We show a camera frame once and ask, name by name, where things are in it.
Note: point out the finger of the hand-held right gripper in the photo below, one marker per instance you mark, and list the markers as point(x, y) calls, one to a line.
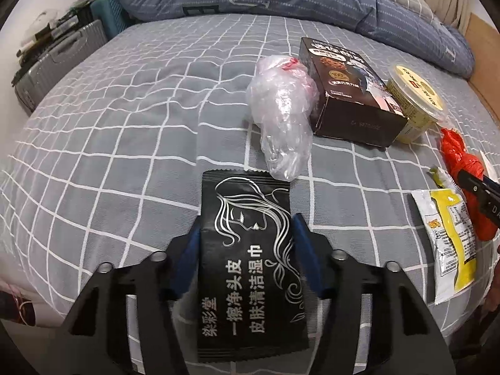
point(478, 191)
point(493, 181)

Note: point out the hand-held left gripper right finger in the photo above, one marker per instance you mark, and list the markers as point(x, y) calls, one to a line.
point(308, 254)

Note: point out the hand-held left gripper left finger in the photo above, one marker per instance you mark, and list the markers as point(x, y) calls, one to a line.
point(186, 258)

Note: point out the red plastic bag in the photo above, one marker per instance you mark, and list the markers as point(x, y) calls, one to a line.
point(455, 152)

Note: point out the yellow white snack packet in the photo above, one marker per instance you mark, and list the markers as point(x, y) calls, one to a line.
point(449, 242)

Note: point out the black wet wipe packet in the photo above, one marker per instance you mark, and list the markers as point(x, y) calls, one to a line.
point(250, 281)

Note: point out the yellow lidded yogurt cup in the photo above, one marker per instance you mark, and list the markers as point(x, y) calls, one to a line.
point(414, 93)

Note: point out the clear plastic bag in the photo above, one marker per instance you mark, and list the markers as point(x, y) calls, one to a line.
point(281, 125)

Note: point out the wooden headboard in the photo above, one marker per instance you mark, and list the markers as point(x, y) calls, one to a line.
point(484, 47)

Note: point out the grey checked bed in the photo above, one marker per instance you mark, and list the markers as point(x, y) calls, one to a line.
point(136, 125)

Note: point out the dark brown cardboard box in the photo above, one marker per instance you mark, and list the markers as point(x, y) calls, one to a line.
point(351, 97)

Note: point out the grey hard suitcase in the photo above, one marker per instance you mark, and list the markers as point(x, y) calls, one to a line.
point(58, 66)

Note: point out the teal hard suitcase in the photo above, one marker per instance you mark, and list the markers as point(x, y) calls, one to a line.
point(109, 11)

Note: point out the dark clutter pile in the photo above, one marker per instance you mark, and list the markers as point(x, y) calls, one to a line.
point(74, 23)

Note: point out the white bag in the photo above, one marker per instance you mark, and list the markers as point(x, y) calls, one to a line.
point(41, 23)

